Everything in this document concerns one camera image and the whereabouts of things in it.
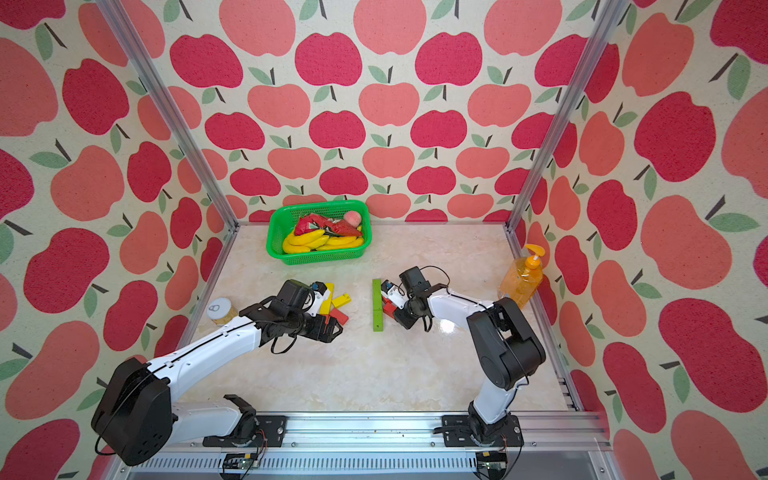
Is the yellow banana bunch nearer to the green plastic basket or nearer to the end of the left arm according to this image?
the green plastic basket

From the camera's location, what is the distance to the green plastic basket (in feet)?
3.50

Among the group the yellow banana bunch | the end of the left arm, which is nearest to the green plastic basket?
the yellow banana bunch

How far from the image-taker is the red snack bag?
1.06 metres

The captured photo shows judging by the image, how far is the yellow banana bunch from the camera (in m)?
1.07
